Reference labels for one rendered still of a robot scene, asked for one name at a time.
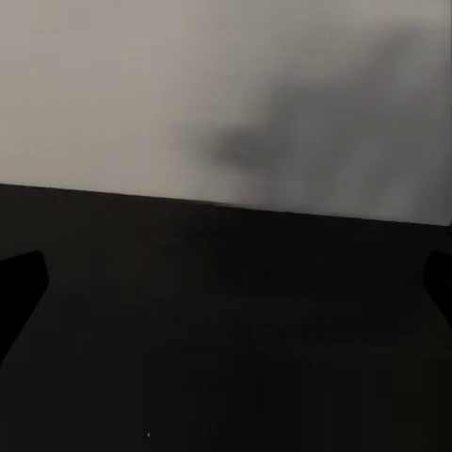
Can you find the desk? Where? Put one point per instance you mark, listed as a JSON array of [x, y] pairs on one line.
[[171, 327]]

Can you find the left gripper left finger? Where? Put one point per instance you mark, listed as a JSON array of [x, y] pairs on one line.
[[23, 281]]

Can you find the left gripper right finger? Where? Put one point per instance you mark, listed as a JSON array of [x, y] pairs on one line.
[[437, 278]]

